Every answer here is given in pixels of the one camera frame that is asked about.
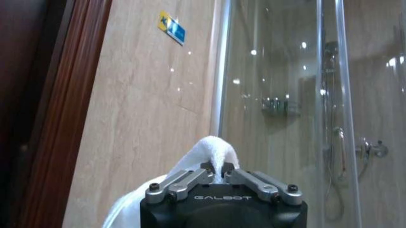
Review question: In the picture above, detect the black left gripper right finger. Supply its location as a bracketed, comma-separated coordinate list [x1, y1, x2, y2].
[221, 161, 304, 206]

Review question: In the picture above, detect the dark red wooden door frame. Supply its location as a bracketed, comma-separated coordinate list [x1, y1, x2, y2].
[0, 0, 113, 228]

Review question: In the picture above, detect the glass shower enclosure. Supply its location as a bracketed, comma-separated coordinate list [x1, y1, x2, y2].
[209, 0, 406, 228]

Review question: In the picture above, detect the yellow and blue wall sign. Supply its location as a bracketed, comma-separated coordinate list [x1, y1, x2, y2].
[157, 9, 186, 46]

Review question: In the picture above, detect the wire shower caddy with bottles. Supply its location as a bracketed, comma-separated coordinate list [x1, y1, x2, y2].
[260, 97, 301, 117]

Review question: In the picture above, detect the chrome shower mixer valve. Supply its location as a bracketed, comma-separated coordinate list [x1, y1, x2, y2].
[355, 140, 388, 158]

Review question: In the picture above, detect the white terry towel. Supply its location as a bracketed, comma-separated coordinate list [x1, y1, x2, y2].
[101, 135, 239, 228]

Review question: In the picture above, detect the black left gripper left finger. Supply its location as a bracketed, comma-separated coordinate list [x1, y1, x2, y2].
[144, 161, 214, 200]

